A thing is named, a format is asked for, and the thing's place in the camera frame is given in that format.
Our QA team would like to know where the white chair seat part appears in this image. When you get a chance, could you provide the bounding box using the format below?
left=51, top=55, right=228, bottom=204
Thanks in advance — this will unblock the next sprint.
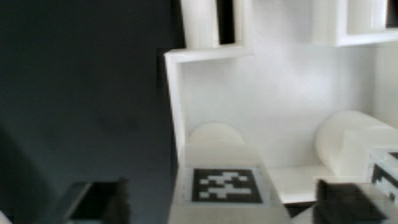
left=164, top=0, right=398, bottom=203

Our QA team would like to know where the white chair leg with tag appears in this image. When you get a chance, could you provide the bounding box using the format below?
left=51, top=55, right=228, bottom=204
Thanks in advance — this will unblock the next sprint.
left=315, top=111, right=398, bottom=224

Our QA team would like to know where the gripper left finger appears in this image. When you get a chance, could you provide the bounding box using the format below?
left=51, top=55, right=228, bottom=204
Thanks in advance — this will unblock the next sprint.
left=61, top=178, right=131, bottom=224

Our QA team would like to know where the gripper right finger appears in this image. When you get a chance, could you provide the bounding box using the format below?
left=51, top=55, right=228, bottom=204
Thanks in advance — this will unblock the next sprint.
left=312, top=180, right=387, bottom=224

